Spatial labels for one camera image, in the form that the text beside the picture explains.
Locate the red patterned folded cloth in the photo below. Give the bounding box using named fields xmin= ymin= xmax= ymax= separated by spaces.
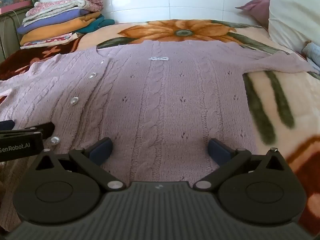
xmin=20 ymin=32 xmax=81 ymax=47

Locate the lilac towel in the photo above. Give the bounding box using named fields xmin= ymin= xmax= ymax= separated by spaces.
xmin=0 ymin=40 xmax=319 ymax=188

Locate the green metal bed headboard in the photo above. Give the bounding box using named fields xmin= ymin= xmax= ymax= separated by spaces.
xmin=0 ymin=5 xmax=38 ymax=63

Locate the mauve pillow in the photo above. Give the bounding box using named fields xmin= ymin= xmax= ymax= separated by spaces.
xmin=235 ymin=0 xmax=271 ymax=29

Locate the floral plush blanket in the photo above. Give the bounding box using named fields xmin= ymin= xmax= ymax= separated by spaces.
xmin=0 ymin=19 xmax=320 ymax=230

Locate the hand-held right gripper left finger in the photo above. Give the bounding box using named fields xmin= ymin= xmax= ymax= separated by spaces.
xmin=32 ymin=137 xmax=127 ymax=193

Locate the white pillow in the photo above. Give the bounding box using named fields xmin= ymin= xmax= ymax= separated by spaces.
xmin=268 ymin=0 xmax=320 ymax=55

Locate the blue striped cloth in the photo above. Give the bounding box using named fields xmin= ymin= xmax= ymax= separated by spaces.
xmin=302 ymin=42 xmax=320 ymax=68

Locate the teal folded garment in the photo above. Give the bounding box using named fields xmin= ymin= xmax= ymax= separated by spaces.
xmin=75 ymin=15 xmax=115 ymax=34

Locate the orange folded garment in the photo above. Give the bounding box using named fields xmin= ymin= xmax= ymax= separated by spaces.
xmin=20 ymin=12 xmax=102 ymax=46

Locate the purple folded garment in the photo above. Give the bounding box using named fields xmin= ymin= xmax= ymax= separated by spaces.
xmin=17 ymin=9 xmax=91 ymax=34

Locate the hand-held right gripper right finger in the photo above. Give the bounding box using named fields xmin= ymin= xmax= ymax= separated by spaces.
xmin=194 ymin=137 xmax=289 ymax=193

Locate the grey fleece folded garment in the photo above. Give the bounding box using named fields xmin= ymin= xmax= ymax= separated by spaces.
xmin=25 ymin=0 xmax=92 ymax=22

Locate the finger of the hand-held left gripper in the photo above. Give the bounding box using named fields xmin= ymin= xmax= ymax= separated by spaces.
xmin=0 ymin=122 xmax=56 ymax=140
xmin=0 ymin=120 xmax=15 ymax=131

